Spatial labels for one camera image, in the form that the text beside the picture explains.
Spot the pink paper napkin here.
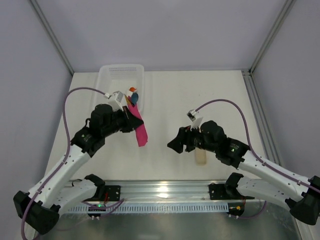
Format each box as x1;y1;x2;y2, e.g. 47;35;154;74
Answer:
128;105;148;147

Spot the gold metal knife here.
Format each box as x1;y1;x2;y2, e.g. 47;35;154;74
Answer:
124;95;133;107

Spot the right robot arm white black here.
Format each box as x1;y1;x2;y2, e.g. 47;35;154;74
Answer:
167;120;320;226

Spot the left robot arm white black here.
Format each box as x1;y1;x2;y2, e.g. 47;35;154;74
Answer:
13;104;144;235

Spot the white rolled napkin bundle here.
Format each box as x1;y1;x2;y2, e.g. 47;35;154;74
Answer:
125;90;133;100

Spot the beige wooden utensil tray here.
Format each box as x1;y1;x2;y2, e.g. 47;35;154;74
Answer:
195;148;207;166

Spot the white plastic basket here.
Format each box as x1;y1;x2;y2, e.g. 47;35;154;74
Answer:
90;64;145;116

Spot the right controller board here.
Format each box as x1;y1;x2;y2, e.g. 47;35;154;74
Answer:
226;202;245;219

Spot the controller board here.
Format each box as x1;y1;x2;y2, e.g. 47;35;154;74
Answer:
87;204;108;220
226;202;245;219

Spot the left controller board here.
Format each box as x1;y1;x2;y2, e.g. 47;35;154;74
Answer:
87;204;108;220

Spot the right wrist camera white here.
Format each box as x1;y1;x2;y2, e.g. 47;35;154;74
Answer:
186;109;203;131

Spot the aluminium front rail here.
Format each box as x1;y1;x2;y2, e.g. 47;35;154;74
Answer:
69;180;266;204

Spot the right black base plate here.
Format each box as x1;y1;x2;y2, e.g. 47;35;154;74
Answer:
208;183;231;201

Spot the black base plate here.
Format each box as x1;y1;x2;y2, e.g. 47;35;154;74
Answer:
208;183;231;201
99;185;121;202

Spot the right aluminium side rail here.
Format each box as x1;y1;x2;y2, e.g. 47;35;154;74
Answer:
241;69;283;167

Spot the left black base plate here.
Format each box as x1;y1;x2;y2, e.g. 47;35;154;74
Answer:
99;185;121;202

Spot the white slotted cable duct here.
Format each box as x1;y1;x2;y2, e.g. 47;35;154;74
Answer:
68;202;228;214

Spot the left aluminium frame post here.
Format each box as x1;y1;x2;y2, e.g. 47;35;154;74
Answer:
28;0;75;76

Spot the aluminium frame post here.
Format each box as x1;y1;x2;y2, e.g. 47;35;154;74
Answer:
28;0;75;76
248;0;296;75

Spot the right aluminium frame post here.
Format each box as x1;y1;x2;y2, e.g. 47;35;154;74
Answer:
248;0;296;75

